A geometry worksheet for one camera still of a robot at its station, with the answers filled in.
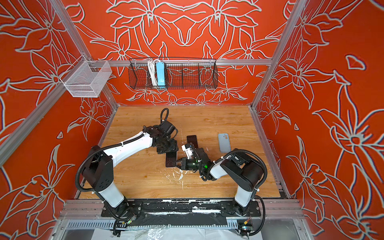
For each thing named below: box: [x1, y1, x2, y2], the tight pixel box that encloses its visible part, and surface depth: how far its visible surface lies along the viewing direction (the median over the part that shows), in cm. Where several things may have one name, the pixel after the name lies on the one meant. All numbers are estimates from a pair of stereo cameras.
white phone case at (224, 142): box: [218, 133, 231, 153], surface depth 99 cm
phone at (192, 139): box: [186, 135, 199, 148], surface depth 100 cm
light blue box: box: [156, 62, 166, 89], surface depth 92 cm
